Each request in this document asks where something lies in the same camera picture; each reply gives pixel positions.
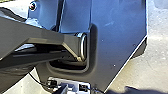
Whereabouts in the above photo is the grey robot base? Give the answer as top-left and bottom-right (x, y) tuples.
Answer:
(26, 0), (149, 94)

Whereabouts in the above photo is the round colourful base button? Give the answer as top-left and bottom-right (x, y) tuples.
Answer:
(28, 1), (38, 11)

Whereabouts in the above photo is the thin black box wire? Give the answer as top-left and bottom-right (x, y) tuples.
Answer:
(27, 71), (51, 90)

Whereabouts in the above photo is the small white cable box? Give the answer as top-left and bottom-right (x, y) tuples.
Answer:
(46, 76), (93, 94)

